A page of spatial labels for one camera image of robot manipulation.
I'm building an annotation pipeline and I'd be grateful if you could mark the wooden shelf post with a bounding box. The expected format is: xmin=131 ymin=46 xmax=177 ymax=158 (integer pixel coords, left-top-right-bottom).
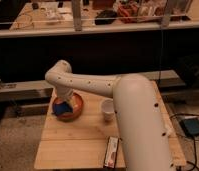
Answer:
xmin=72 ymin=0 xmax=82 ymax=31

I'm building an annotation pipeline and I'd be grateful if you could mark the black cable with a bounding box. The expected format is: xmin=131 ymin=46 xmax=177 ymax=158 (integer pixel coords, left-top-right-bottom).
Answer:
xmin=169 ymin=113 xmax=199 ymax=171

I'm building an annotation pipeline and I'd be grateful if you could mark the black power adapter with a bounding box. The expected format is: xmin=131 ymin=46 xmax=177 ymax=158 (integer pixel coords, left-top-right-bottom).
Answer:
xmin=180 ymin=118 xmax=199 ymax=137

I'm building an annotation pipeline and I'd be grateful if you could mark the orange ceramic bowl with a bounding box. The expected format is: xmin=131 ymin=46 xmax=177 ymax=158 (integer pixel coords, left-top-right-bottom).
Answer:
xmin=53 ymin=93 xmax=84 ymax=122

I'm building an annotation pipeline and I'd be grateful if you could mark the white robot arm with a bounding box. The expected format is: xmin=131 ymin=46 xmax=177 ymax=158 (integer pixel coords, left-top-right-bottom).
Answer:
xmin=45 ymin=60 xmax=176 ymax=171

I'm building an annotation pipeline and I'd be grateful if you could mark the white cup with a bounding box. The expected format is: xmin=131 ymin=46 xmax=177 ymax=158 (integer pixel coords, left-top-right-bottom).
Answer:
xmin=101 ymin=99 xmax=114 ymax=122

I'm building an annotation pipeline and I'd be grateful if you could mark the black object on shelf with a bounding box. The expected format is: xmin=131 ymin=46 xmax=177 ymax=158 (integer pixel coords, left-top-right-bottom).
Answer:
xmin=94 ymin=10 xmax=117 ymax=25

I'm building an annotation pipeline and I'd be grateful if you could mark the red clutter on shelf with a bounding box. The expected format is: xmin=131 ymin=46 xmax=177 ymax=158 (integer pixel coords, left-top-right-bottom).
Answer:
xmin=117 ymin=3 xmax=138 ymax=23

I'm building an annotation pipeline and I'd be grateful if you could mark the metal clamp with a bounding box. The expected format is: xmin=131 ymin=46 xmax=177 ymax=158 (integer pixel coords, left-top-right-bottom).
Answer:
xmin=0 ymin=79 xmax=16 ymax=89

